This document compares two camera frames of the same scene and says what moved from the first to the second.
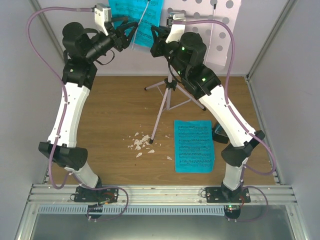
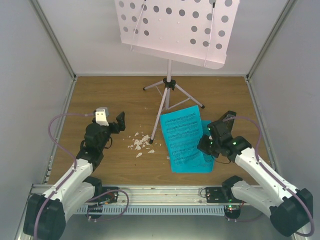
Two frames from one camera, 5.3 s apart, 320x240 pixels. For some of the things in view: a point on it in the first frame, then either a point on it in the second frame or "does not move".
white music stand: (214, 22) does not move
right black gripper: (160, 34) → (201, 146)
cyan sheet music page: (146, 13) → (183, 132)
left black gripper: (122, 41) → (121, 124)
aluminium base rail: (153, 199) does not move
